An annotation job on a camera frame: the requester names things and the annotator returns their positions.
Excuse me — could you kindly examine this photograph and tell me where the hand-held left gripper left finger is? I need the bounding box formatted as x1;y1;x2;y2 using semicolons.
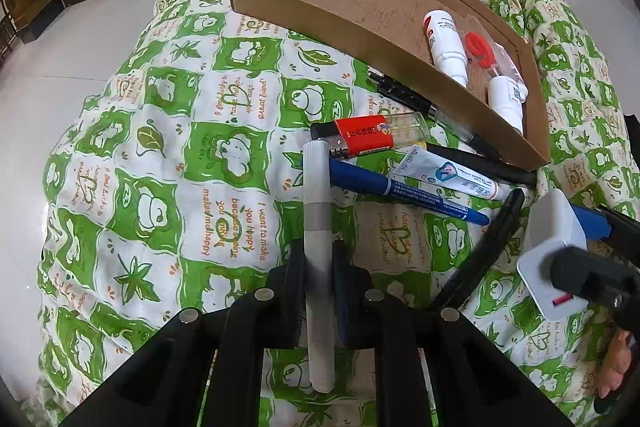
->
60;239;307;427

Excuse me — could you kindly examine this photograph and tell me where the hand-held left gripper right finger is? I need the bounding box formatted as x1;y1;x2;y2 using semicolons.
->
332;239;576;427

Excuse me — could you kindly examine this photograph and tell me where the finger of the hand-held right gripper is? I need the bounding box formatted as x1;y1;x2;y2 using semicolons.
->
570;203;640;268
550;246;640;338

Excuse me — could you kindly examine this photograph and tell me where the white charger plug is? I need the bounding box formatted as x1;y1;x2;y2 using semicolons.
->
516;191;591;322

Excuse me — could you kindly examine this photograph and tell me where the white grey marker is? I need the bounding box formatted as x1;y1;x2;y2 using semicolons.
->
301;140;335;394

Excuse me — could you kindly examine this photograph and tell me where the thick black marker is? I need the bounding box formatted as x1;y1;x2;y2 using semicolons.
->
425;143;537;187

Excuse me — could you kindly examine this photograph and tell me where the blue marker pen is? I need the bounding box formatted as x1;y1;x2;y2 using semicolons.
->
327;157;491;227

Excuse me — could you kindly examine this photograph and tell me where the wide white bottle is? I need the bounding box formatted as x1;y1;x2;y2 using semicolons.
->
487;74;526;135

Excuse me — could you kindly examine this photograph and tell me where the white tube with barcode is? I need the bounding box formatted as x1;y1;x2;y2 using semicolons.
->
500;57;530;103

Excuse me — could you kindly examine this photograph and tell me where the red candle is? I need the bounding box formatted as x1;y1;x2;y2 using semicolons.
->
460;30;521;80

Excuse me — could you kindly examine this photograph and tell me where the white spray bottle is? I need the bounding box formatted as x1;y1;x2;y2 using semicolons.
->
422;10;471;88

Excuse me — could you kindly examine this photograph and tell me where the person's right hand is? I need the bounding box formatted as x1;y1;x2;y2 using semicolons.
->
595;327;640;400

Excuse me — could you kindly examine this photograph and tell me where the black curved strip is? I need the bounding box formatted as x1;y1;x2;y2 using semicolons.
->
434;188;526;310

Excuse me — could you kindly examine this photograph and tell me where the small white printed tube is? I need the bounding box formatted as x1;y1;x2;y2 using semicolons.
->
390;144;511;202

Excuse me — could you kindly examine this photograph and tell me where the red lighter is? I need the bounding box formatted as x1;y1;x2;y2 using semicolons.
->
310;111;430;159

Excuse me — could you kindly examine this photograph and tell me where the green white printed blanket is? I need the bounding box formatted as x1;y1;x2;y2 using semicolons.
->
37;0;640;427

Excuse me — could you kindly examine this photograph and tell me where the black ballpoint pen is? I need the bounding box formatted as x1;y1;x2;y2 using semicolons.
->
367;68;503;158

